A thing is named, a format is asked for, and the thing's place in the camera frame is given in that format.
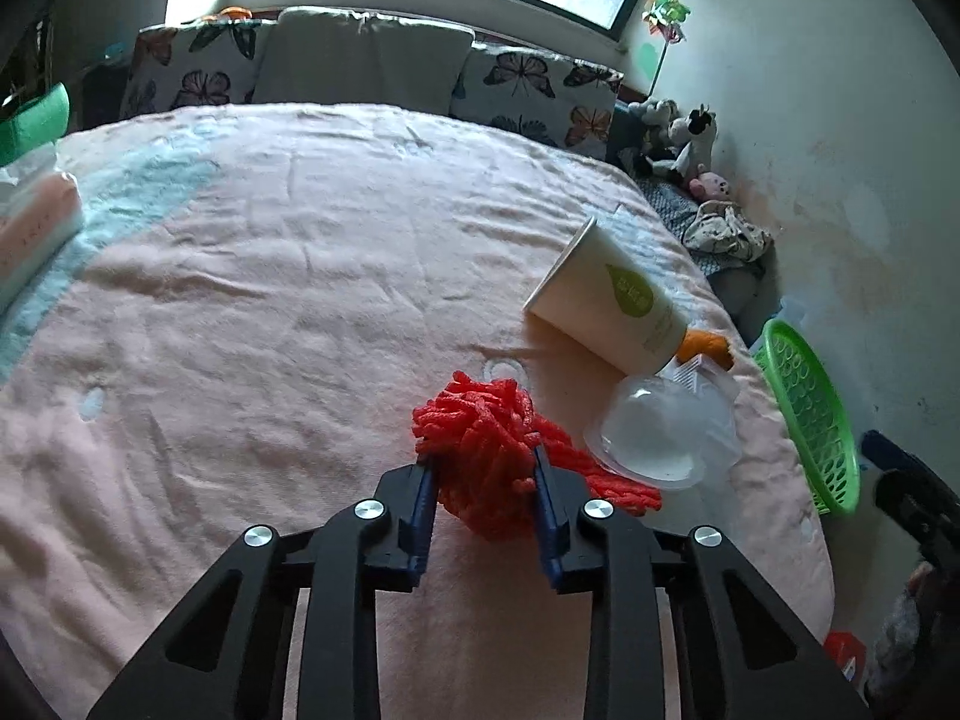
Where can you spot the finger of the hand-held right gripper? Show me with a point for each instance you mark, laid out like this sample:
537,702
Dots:
919,502
889,450

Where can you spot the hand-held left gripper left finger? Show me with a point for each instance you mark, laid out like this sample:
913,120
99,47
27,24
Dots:
424,510

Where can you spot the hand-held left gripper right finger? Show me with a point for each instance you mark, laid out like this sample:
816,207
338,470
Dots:
546,525

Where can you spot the green plastic basket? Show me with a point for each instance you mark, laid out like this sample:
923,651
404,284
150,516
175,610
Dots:
810,405

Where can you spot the red chenille cloth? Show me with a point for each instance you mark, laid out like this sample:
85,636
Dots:
480,435

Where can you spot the clear plastic pudding cup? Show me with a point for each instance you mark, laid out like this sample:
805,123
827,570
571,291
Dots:
660,427

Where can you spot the clear plastic tray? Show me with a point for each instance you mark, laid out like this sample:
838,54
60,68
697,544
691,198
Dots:
696,375

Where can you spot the orange wrapper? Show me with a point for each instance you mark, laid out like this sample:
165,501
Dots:
709,345

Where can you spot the white paper cup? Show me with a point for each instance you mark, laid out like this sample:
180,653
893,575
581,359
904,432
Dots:
600,292

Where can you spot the red box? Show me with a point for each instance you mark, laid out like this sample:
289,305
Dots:
844,652

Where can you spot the pink blanket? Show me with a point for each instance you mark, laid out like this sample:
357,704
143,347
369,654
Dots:
300,277

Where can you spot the floral patterned cloth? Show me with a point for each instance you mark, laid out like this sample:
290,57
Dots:
727,232

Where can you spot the pink plush toy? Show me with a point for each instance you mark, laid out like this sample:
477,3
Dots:
709,186

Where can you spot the grey patterned cushion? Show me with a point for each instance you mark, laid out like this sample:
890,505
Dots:
667,204

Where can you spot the black white plush cow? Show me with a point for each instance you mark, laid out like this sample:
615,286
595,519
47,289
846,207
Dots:
694,133

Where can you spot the grey plush toy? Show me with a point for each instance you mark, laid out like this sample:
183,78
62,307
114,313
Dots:
652,112

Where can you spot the butterfly print pillow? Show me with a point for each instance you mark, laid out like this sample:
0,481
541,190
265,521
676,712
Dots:
195,67
525,82

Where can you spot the white cushion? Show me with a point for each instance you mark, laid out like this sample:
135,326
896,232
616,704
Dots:
360,60

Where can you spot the colourful pinwheel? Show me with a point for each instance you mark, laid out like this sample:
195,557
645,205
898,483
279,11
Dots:
667,13

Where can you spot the orange windowsill object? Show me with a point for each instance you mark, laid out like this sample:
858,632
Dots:
235,13

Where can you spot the green plastic bin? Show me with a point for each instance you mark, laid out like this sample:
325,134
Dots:
34,127

